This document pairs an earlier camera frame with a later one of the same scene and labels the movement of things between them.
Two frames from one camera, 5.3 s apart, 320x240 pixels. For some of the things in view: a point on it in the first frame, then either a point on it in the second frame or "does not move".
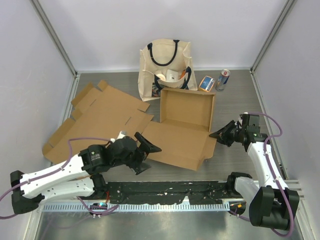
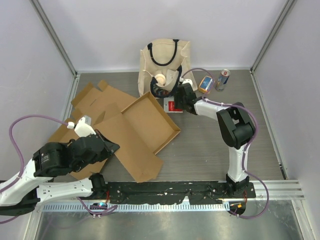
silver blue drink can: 223,78 does not move
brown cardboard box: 183,134 -> 140,131
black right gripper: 222,135 -> 177,98
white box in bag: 172,75 does not move
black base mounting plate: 166,193 does not move
